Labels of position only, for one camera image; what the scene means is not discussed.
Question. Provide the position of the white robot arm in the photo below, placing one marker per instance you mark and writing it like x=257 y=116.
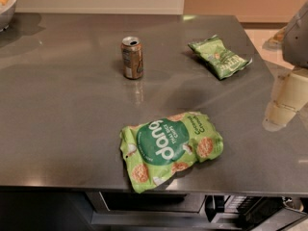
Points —
x=295 y=41

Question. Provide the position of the green rice chip bag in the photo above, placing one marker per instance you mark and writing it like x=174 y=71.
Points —
x=156 y=150

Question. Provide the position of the small green snack bag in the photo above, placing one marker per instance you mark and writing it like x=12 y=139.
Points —
x=221 y=60

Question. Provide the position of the brown soda can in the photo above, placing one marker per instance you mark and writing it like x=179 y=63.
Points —
x=131 y=50

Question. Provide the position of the microwave under counter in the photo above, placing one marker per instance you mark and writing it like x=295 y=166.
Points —
x=122 y=211

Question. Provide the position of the metal bowl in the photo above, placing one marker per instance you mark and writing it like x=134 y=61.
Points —
x=6 y=14

